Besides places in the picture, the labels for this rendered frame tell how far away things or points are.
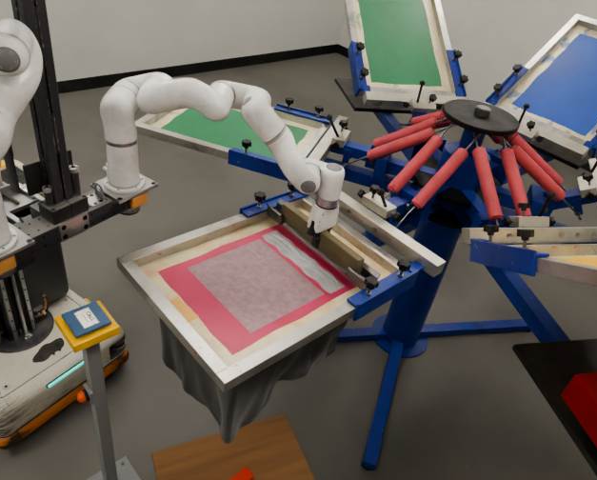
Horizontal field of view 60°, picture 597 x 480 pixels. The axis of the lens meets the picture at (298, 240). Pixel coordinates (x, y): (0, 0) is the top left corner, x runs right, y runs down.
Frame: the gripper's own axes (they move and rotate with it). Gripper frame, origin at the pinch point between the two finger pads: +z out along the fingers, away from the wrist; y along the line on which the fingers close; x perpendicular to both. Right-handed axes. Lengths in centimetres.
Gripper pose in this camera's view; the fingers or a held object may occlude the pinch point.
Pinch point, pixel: (319, 239)
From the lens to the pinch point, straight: 180.3
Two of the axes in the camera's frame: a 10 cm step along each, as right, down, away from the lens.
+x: 6.6, 5.2, -5.5
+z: -1.4, 7.9, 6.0
